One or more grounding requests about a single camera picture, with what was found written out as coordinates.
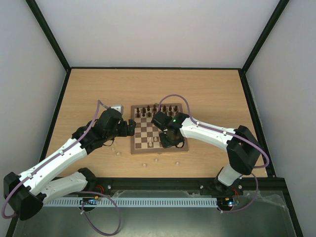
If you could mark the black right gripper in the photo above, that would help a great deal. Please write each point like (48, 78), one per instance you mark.
(168, 140)

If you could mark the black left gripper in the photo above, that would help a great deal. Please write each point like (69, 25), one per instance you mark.
(124, 131)

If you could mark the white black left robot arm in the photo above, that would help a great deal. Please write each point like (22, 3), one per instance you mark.
(27, 192)

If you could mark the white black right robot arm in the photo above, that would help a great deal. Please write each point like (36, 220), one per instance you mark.
(241, 146)

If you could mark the wooden chess board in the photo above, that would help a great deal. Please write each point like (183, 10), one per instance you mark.
(142, 115)

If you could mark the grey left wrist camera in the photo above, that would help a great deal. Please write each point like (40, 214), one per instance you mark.
(118, 108)

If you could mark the light blue slotted cable duct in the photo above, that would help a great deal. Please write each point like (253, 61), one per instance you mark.
(135, 202)

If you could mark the black front mounting rail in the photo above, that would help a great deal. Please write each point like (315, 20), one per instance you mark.
(204, 186)

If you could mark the black left frame post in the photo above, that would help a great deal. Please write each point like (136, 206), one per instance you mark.
(37, 13)

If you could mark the black frame post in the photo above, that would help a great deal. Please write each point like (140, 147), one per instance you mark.
(37, 13)
(280, 7)

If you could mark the black right frame post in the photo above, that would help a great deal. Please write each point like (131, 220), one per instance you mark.
(280, 7)

